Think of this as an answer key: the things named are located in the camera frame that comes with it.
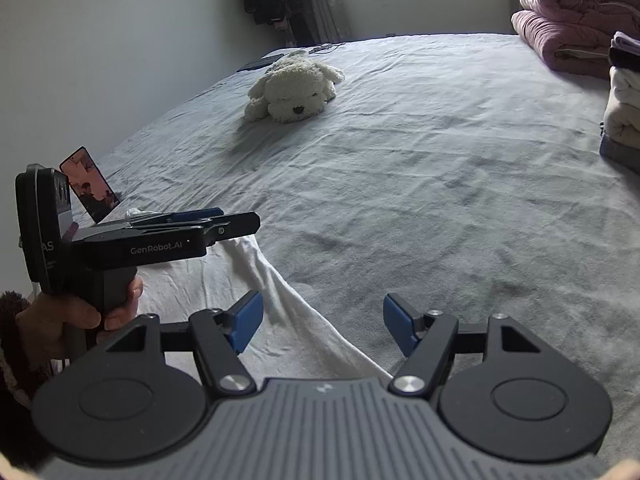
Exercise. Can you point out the person's left hand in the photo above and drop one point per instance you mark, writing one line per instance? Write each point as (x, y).
(65, 325)

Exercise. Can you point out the white garment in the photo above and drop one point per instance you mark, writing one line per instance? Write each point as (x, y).
(240, 300)

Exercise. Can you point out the grey bed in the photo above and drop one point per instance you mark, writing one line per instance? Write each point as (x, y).
(425, 185)

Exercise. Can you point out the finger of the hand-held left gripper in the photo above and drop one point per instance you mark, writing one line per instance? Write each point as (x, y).
(195, 215)
(235, 225)

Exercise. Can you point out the smartphone with lit screen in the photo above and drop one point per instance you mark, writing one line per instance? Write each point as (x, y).
(90, 185)

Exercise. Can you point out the white plush dog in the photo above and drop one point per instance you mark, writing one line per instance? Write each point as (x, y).
(295, 87)

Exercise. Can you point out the stack of folded clothes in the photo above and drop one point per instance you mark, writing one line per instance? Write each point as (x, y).
(625, 110)

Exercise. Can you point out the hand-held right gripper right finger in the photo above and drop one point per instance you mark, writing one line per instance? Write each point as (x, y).
(402, 322)

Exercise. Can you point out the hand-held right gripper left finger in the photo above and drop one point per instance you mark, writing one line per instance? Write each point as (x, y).
(247, 320)

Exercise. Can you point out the pink quilt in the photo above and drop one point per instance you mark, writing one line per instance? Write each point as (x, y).
(570, 25)

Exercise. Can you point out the person's left forearm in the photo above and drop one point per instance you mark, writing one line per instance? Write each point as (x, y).
(15, 390)

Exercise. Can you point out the grey curtain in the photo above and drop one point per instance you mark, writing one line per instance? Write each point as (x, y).
(322, 0)

